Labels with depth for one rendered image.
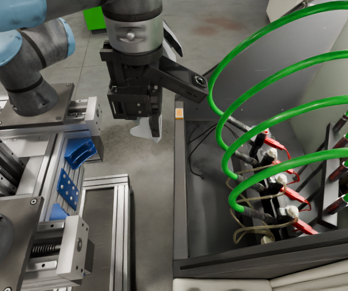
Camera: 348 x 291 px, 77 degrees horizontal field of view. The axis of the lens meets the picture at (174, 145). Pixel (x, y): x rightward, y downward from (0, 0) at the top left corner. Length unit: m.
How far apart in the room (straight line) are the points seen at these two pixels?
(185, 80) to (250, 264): 0.36
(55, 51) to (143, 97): 0.55
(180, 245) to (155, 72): 0.45
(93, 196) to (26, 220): 0.97
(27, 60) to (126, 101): 0.51
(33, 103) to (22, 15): 0.64
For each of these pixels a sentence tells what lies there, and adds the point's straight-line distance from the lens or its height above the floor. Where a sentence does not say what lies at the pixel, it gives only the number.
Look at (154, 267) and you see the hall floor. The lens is 1.58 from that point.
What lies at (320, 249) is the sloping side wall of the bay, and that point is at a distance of 0.46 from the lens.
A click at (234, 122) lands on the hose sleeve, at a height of 1.13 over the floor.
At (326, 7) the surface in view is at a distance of 0.52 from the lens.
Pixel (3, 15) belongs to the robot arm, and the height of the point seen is 1.49.
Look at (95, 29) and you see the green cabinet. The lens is 3.95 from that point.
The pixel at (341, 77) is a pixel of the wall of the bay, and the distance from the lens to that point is 0.92.
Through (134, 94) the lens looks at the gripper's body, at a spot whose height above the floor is 1.34.
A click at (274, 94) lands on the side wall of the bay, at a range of 1.02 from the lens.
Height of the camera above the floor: 1.56
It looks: 51 degrees down
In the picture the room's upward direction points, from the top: straight up
